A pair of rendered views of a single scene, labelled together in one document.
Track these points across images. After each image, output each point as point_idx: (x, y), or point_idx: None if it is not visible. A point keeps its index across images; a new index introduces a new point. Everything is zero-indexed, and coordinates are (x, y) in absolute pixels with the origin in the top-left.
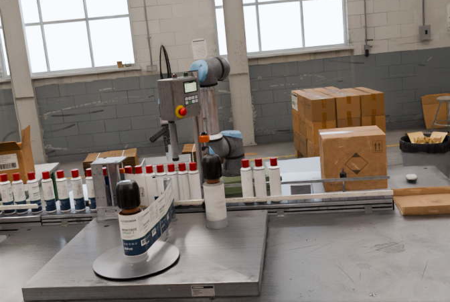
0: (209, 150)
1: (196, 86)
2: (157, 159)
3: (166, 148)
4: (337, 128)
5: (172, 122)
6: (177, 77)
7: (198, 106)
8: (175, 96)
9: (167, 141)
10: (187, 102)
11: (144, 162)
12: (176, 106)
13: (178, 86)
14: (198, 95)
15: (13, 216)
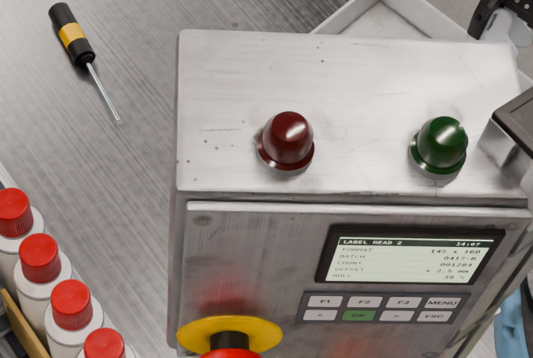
0: (507, 348)
1: (485, 263)
2: (430, 17)
3: (475, 25)
4: None
5: None
6: (297, 165)
7: (439, 336)
8: (197, 281)
9: None
10: (330, 316)
11: None
12: (197, 315)
13: (258, 243)
14: (477, 297)
15: None
